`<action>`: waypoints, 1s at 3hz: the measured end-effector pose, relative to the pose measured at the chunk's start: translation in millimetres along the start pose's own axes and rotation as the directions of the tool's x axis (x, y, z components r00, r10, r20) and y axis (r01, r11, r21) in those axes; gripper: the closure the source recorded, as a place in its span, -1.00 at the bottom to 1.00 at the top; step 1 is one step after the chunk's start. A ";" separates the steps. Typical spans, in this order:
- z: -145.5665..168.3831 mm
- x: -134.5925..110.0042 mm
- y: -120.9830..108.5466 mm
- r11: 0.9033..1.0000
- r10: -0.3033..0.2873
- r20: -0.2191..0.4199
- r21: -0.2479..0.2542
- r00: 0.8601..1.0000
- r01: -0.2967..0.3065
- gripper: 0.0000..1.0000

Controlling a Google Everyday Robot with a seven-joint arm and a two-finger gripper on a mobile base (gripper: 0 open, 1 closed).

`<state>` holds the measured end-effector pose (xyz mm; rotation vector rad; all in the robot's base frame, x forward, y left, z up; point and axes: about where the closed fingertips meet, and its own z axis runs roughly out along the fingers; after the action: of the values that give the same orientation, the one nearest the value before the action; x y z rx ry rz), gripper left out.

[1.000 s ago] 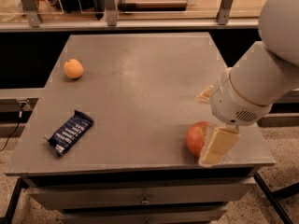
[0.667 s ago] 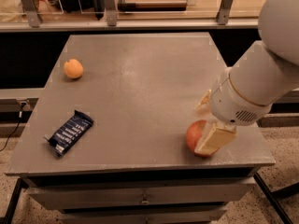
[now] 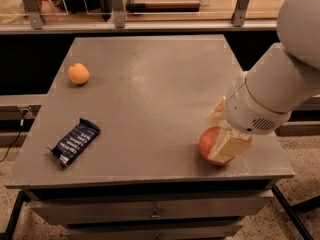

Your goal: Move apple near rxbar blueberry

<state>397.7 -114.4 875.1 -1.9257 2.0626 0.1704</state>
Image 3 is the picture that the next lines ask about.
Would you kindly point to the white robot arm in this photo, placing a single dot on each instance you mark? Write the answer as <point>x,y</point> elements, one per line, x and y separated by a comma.
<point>263,98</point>

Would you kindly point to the red apple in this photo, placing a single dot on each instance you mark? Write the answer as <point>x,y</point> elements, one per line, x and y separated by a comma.
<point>206,143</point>

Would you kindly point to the metal railing with posts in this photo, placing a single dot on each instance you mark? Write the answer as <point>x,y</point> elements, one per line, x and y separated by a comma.
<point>43,16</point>

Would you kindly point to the lower drawer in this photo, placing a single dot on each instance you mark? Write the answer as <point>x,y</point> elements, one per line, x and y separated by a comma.
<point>168,231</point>

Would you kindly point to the orange fruit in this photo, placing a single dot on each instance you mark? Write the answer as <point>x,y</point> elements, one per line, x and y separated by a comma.
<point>78,74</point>

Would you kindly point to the grey drawer cabinet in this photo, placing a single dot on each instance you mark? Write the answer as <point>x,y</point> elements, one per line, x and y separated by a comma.
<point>150,97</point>

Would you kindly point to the black metal frame leg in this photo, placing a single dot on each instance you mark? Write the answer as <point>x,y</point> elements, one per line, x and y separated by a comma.
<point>294,211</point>

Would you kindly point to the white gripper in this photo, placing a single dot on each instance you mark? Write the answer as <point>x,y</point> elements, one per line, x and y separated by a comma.
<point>246,111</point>

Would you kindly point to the upper drawer with knob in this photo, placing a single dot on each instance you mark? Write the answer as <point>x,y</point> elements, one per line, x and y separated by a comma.
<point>151,207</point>

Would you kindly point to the blue rxbar wrapper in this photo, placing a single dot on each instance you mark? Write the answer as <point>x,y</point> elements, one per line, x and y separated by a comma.
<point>75,142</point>

